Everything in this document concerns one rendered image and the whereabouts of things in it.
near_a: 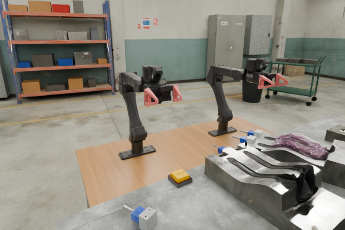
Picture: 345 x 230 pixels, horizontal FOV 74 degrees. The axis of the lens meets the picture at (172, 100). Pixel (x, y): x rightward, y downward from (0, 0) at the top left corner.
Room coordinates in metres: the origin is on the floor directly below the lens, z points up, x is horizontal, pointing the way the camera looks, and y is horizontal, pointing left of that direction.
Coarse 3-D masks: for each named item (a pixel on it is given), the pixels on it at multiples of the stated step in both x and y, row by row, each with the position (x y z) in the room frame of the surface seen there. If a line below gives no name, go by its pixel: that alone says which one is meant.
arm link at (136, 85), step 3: (144, 66) 0.95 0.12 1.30; (147, 66) 0.95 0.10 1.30; (144, 69) 0.94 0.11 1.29; (147, 69) 0.93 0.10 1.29; (144, 72) 0.94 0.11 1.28; (147, 72) 0.93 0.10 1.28; (144, 75) 0.94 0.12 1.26; (147, 75) 0.93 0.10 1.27; (141, 78) 0.98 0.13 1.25; (144, 78) 0.94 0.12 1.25; (147, 78) 0.93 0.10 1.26; (141, 81) 0.98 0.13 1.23; (135, 84) 1.01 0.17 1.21; (138, 84) 0.97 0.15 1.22; (141, 84) 0.98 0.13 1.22; (135, 87) 1.01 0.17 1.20; (138, 87) 0.98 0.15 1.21; (141, 87) 0.98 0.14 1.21; (138, 90) 0.97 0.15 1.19; (141, 90) 0.98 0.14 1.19
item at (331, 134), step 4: (332, 128) 1.31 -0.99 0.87; (336, 128) 1.31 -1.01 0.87; (340, 128) 1.31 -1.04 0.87; (344, 128) 1.31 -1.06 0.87; (328, 132) 1.29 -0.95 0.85; (332, 132) 1.27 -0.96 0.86; (336, 132) 1.25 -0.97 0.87; (340, 132) 1.25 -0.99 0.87; (344, 132) 1.29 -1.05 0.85; (328, 136) 1.28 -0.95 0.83; (332, 136) 1.27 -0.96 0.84; (336, 136) 1.25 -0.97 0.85; (340, 136) 1.23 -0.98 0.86; (344, 136) 1.22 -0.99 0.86; (328, 140) 1.28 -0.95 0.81; (332, 140) 1.26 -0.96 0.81; (340, 140) 1.23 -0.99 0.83; (344, 140) 1.21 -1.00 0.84
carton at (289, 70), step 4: (284, 68) 8.26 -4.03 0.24; (288, 68) 8.12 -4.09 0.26; (292, 68) 7.97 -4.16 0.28; (296, 68) 7.98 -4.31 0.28; (300, 68) 8.07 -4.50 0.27; (304, 68) 8.17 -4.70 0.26; (284, 72) 8.23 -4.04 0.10; (288, 72) 8.09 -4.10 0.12; (292, 72) 7.96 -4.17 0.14; (296, 72) 7.99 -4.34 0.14; (300, 72) 8.08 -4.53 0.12
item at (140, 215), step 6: (132, 210) 0.67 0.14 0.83; (138, 210) 0.66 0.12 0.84; (144, 210) 0.64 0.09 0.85; (150, 210) 0.64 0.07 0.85; (132, 216) 0.64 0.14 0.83; (138, 216) 0.63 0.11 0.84; (144, 216) 0.62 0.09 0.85; (150, 216) 0.62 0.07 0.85; (156, 216) 0.64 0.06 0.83; (138, 222) 0.63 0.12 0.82; (144, 222) 0.61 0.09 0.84; (150, 222) 0.62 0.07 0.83; (156, 222) 0.64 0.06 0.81; (144, 228) 0.61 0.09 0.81; (150, 228) 0.62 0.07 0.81
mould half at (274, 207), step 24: (240, 144) 1.06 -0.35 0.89; (216, 168) 0.87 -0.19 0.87; (264, 168) 0.85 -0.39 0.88; (240, 192) 0.76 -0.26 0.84; (264, 192) 0.68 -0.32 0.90; (288, 192) 0.64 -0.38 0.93; (264, 216) 0.67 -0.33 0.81; (288, 216) 0.61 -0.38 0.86; (312, 216) 0.61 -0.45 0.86; (336, 216) 0.61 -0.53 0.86
